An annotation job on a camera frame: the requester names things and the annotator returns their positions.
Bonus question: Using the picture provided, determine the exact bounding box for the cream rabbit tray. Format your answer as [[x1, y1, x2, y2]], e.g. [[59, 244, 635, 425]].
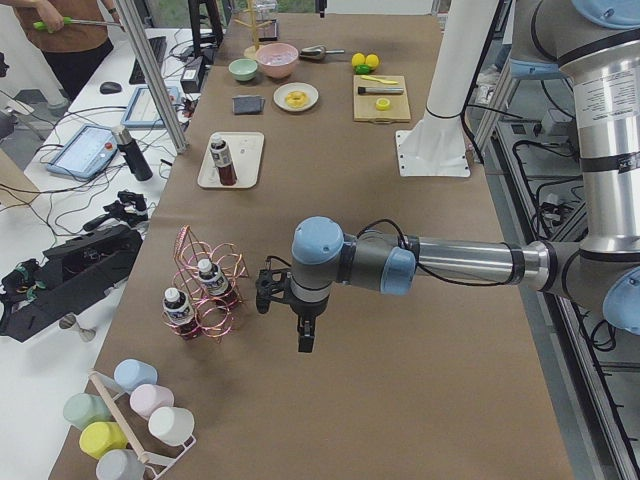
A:
[[197, 131, 265, 189]]

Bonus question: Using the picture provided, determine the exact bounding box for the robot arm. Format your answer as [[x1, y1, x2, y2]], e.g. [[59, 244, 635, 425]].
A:
[[286, 1, 639, 353]]

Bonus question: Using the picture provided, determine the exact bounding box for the tea bottle in rack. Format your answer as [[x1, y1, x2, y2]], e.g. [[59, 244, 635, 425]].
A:
[[197, 258, 239, 310], [163, 287, 201, 340]]

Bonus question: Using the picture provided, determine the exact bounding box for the tea bottle in rack front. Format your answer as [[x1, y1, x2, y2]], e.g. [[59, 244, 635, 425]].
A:
[[163, 287, 201, 340]]

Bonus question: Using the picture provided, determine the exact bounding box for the tea bottle in rack rear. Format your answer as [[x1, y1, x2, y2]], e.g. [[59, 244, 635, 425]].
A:
[[197, 258, 239, 310]]

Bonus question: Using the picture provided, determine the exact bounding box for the person in brown shirt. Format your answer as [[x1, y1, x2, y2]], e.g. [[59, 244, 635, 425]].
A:
[[4, 0, 120, 101]]

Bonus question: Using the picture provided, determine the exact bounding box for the blue cup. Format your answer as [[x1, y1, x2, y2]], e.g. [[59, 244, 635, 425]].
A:
[[114, 358, 158, 393]]

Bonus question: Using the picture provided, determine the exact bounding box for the green cup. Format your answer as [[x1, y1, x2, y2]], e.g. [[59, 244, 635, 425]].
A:
[[63, 393, 112, 430]]

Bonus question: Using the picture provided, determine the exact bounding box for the glazed donut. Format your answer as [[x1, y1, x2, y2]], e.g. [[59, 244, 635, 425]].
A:
[[285, 90, 309, 109]]

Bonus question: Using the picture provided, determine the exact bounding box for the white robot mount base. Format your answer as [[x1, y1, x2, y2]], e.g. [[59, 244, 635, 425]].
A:
[[396, 0, 500, 178]]

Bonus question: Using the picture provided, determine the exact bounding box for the black equipment case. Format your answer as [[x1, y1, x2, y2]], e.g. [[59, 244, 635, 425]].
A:
[[0, 189, 150, 344]]

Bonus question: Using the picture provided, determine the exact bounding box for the tea bottle on tray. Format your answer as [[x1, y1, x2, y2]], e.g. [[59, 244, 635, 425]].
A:
[[209, 133, 238, 186]]

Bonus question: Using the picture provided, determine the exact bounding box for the bamboo cutting board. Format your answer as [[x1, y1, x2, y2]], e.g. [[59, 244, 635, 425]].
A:
[[353, 75, 411, 123]]

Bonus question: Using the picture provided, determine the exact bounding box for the blue teach pendant tablet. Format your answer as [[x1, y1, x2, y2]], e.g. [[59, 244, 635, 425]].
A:
[[46, 125, 117, 180]]

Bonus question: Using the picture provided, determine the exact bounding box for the lemon half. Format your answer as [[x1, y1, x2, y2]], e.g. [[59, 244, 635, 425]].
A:
[[375, 98, 391, 111]]

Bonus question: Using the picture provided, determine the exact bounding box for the grey cup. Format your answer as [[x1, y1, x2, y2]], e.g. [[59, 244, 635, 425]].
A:
[[96, 449, 145, 480]]

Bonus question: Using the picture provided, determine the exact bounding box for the green bowl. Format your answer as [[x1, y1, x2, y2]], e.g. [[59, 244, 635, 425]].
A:
[[228, 58, 259, 82]]

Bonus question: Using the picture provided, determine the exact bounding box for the wooden mug tree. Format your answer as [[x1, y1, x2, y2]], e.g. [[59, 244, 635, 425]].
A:
[[235, 0, 278, 60]]

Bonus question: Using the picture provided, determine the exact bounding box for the white round plate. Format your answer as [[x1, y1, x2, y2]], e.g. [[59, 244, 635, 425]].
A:
[[273, 82, 319, 112]]

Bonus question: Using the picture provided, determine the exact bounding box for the steel muddler black tip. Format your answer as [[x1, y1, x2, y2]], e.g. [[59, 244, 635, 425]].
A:
[[357, 86, 404, 95]]

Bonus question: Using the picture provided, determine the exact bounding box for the green lime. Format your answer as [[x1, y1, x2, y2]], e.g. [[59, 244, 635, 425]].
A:
[[354, 64, 371, 75]]

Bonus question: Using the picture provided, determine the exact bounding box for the yellow cup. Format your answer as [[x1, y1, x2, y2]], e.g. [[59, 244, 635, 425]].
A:
[[79, 421, 128, 460]]

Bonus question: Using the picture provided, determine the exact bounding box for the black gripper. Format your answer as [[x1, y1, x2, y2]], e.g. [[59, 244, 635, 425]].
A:
[[290, 297, 328, 353]]

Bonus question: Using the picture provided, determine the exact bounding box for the yellow plastic knife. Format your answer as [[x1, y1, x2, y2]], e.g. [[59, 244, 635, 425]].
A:
[[360, 75, 399, 85]]

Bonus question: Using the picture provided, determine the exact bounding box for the copper wire bottle rack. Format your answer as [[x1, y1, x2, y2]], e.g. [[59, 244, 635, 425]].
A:
[[173, 225, 249, 343]]

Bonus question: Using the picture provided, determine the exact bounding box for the metal scoop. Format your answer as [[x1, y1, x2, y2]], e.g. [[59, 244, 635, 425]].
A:
[[299, 45, 346, 62]]

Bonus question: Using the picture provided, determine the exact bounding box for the pink cup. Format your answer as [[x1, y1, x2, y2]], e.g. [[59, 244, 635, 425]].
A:
[[129, 384, 175, 419]]

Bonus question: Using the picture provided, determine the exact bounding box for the black thermos bottle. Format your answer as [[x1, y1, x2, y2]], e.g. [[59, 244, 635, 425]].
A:
[[111, 125, 153, 181]]

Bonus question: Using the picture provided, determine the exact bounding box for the grey folded cloth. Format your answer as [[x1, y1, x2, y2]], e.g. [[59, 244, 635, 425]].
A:
[[232, 95, 265, 115]]

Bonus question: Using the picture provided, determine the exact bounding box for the pink bowl with ice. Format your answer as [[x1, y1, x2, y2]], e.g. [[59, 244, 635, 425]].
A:
[[256, 43, 299, 79]]

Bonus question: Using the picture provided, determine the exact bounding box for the black computer mouse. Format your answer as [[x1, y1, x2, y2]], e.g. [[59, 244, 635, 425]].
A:
[[99, 81, 122, 95]]

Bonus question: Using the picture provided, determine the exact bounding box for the black keyboard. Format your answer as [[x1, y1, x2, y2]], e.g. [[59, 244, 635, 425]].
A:
[[128, 35, 168, 85]]

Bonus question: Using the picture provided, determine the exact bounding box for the white cup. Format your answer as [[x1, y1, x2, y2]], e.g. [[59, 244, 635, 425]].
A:
[[148, 406, 195, 446]]

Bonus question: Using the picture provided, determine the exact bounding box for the white cup rack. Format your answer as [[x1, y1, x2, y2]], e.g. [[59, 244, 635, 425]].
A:
[[88, 370, 197, 479]]

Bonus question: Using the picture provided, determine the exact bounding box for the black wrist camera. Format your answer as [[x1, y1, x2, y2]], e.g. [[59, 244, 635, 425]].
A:
[[255, 268, 292, 314]]

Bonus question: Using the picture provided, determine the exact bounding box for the yellow lemon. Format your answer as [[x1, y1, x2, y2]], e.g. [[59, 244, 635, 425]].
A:
[[365, 54, 380, 70], [351, 52, 366, 68]]

